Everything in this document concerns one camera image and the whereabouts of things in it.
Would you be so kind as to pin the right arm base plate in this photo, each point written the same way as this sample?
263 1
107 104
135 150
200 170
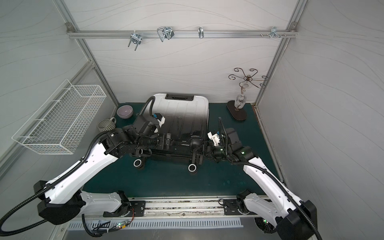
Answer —
233 207

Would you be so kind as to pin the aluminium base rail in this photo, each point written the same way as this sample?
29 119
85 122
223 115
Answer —
117 205

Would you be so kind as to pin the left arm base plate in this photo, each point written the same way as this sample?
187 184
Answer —
136 208

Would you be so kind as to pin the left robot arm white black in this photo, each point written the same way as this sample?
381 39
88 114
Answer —
61 198

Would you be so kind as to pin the metal u-bolt clamp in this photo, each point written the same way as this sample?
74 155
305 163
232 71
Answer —
135 40
165 33

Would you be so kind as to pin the black metal hook stand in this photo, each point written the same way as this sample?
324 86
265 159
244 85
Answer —
241 114

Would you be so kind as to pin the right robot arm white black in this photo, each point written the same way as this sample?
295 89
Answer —
290 216

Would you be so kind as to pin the metal bracket clamp right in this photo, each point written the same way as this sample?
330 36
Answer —
273 34

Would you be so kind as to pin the white vent grille strip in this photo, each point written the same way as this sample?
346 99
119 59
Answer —
155 224

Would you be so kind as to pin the metal U-bolt clamp left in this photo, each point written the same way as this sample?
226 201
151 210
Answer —
135 40

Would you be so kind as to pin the metal U-bolt clamp middle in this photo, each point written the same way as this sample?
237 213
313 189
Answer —
165 33

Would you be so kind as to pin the white wire basket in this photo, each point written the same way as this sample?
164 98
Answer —
59 124

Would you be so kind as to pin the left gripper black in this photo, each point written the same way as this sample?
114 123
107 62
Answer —
168 141

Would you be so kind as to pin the green table mat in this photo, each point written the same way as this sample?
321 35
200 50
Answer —
166 179

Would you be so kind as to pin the silver black hardshell suitcase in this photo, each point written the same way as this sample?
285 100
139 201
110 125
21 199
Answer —
185 117

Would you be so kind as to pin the aluminium cross rail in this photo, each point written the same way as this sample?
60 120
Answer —
179 34

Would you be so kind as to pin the small metal hook clamp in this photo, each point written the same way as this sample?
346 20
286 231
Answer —
201 32

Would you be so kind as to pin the striped ceramic mug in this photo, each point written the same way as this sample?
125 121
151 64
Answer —
107 124

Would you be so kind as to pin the purple ceramic bowl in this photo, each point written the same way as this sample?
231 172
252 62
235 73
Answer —
125 111

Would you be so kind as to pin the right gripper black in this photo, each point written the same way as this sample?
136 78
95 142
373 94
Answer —
204 148

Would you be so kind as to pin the clear wine glass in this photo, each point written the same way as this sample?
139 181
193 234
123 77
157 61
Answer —
241 99

